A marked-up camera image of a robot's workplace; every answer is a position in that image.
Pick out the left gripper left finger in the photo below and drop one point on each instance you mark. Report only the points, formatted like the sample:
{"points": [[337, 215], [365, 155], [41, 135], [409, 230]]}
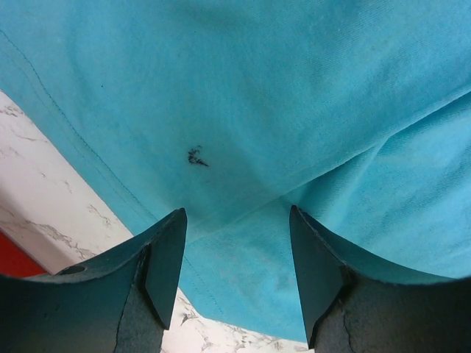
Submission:
{"points": [[121, 300]]}

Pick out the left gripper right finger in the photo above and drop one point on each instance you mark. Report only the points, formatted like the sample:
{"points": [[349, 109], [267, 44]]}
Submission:
{"points": [[355, 301]]}

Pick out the teal t shirt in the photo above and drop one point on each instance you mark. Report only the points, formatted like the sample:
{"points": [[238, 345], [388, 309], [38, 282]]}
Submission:
{"points": [[358, 112]]}

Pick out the red plastic bin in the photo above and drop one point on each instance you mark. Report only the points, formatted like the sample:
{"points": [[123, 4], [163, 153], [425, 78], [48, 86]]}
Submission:
{"points": [[15, 262]]}

